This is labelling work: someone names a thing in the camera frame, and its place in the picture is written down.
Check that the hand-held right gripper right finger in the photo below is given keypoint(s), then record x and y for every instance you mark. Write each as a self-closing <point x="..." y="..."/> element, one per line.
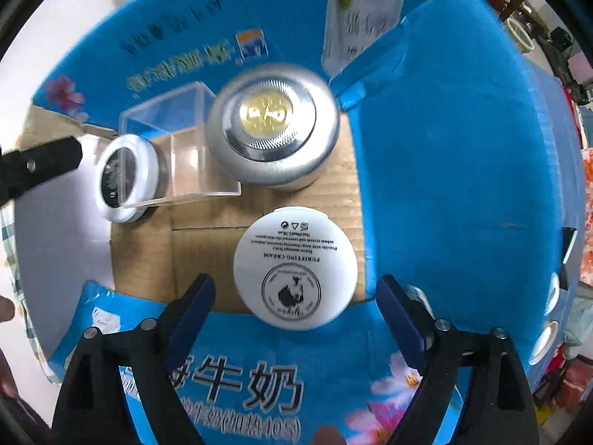
<point x="402" y="320"/>

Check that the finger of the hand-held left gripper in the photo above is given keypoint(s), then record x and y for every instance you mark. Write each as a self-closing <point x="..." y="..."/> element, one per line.
<point x="44" y="162"/>

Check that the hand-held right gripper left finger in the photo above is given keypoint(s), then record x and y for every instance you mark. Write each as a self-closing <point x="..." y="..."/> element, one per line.
<point x="192" y="315"/>

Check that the white-rimmed black jar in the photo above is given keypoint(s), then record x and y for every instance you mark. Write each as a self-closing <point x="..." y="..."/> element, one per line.
<point x="123" y="181"/>

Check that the white cream jar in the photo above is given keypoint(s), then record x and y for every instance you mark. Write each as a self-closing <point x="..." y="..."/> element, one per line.
<point x="295" y="269"/>

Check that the blue cardboard box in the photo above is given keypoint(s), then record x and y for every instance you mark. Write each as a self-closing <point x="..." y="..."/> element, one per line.
<point x="440" y="171"/>

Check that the checked cloth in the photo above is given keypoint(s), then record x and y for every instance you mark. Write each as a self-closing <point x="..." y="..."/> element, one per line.
<point x="16" y="259"/>

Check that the clear acrylic box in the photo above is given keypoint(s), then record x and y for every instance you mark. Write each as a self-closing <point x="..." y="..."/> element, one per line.
<point x="185" y="153"/>

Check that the white round cap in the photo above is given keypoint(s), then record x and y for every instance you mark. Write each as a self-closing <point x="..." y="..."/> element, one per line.
<point x="542" y="343"/>
<point x="552" y="293"/>

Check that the silver jar with gold lid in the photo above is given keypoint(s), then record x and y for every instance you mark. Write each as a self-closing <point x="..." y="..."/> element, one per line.
<point x="273" y="125"/>

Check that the white paper label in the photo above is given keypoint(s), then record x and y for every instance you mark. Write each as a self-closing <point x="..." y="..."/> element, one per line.
<point x="363" y="16"/>

